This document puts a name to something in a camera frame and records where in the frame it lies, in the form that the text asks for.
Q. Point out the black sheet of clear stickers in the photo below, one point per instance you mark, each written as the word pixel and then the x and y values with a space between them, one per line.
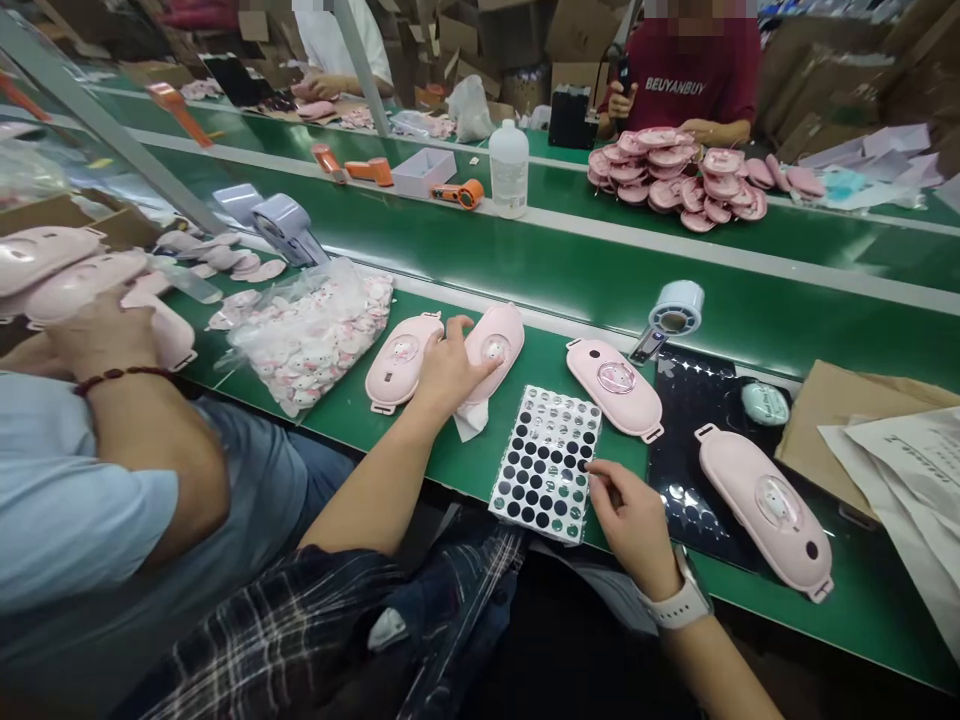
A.
pixel 690 420

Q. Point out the pile of pink round pads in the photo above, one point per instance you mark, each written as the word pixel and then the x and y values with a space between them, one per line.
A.
pixel 232 259

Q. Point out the white open cardboard box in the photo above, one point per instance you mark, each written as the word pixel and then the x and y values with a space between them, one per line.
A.
pixel 421 174

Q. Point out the pink oval warmer device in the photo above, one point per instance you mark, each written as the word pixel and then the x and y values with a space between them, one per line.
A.
pixel 176 334
pixel 765 510
pixel 504 334
pixel 611 390
pixel 759 172
pixel 82 281
pixel 778 174
pixel 806 182
pixel 401 364
pixel 41 259

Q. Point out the sheet of black round stickers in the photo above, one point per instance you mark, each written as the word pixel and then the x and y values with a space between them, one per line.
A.
pixel 544 465

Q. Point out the lavender handheld fan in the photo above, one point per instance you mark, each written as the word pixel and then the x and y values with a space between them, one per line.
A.
pixel 289 229

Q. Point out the blue packets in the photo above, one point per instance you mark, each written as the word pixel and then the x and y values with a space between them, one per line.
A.
pixel 851 186

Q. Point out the brown paper envelope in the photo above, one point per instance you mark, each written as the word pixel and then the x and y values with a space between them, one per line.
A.
pixel 832 405

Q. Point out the light blue handheld fan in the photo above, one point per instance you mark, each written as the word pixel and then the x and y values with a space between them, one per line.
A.
pixel 675 307

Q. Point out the clear bag of pink badges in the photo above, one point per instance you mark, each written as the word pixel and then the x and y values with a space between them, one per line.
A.
pixel 307 345

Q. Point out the pile of white flat boxes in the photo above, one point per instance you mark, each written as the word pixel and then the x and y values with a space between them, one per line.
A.
pixel 892 161

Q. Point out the white plastic bottle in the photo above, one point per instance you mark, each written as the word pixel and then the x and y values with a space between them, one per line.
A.
pixel 508 172

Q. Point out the person's left hand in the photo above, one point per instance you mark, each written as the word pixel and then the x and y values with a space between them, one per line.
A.
pixel 450 371

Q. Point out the black box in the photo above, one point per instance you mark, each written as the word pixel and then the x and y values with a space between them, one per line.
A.
pixel 571 116

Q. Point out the white tissue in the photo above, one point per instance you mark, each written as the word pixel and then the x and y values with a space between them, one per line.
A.
pixel 471 421

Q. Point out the stack of brown cartons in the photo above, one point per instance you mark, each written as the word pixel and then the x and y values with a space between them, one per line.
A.
pixel 847 67

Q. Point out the brown cardboard box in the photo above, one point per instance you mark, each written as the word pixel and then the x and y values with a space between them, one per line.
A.
pixel 82 214

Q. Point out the small mint green case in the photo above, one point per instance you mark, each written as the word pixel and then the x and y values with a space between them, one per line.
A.
pixel 765 403

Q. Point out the person's legs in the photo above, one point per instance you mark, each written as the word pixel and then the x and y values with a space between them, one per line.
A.
pixel 525 660

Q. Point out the black handheld tool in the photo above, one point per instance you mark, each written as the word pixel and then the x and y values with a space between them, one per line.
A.
pixel 622 71

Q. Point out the clear plastic tube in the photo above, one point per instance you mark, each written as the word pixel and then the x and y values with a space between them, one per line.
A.
pixel 191 283

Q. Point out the crumpled clear plastic bag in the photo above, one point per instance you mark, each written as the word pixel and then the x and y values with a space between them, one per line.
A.
pixel 471 105

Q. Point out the person's right hand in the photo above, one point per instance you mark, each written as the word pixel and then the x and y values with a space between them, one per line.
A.
pixel 637 525

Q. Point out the white printed paper sheets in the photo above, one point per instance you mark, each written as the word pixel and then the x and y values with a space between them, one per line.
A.
pixel 915 487

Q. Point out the pile of pink warmers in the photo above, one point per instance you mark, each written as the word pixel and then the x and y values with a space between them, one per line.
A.
pixel 675 180

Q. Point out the grey metal frame post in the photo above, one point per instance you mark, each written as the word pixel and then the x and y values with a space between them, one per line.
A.
pixel 364 67
pixel 112 127

